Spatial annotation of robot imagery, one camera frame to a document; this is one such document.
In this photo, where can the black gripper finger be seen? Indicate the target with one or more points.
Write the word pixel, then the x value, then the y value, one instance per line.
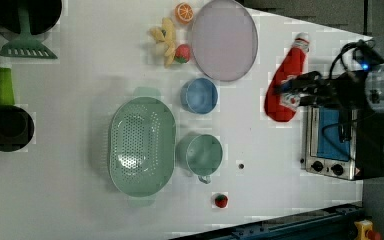
pixel 292 100
pixel 290 86

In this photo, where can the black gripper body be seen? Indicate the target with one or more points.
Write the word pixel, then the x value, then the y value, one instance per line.
pixel 344 92

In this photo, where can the red ketchup bottle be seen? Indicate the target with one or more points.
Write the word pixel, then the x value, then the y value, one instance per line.
pixel 290 68

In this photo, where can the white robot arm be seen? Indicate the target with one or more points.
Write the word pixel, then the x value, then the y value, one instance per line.
pixel 354 56

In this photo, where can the green oval strainer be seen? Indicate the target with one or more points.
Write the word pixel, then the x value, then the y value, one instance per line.
pixel 141 148

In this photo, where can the black toaster oven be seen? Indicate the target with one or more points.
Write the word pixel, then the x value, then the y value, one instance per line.
pixel 345 144

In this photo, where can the grey oval plate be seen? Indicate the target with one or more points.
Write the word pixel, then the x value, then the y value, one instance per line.
pixel 224 40

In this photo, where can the blue bowl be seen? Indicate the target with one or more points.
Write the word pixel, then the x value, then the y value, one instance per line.
pixel 199 96

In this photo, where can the green mug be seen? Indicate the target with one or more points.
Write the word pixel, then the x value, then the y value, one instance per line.
pixel 200 154

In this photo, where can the red strawberry toy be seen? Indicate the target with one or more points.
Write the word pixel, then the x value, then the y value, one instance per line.
pixel 221 201

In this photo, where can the orange slice toy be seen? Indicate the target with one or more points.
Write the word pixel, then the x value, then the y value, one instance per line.
pixel 184 13

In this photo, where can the yellow banana toy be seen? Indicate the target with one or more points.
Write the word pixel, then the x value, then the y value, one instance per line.
pixel 165 36

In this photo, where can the black cylinder cup upper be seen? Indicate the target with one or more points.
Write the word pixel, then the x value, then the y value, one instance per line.
pixel 43 14

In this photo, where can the green spatula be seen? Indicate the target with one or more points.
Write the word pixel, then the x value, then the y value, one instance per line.
pixel 25 45

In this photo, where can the green bottle white cap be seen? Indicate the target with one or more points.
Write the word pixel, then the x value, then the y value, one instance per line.
pixel 6 84

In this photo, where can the blue metal rail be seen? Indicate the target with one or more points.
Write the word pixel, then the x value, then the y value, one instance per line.
pixel 333 223

